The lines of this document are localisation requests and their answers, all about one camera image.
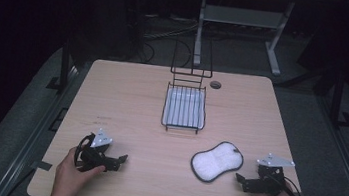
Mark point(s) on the grey metal desk frame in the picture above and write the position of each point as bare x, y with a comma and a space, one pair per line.
241, 17

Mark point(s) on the dark metal stand post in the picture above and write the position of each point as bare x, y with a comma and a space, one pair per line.
338, 98
65, 64

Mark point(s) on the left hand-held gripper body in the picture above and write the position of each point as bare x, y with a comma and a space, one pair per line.
96, 155

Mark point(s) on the person's left hand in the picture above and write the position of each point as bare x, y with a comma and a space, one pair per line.
68, 179

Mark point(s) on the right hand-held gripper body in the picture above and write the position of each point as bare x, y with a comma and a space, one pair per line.
268, 181

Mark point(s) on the white sponge with dark edge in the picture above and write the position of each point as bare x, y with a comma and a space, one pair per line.
217, 162

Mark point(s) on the white plastic tray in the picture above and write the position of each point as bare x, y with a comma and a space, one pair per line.
184, 107

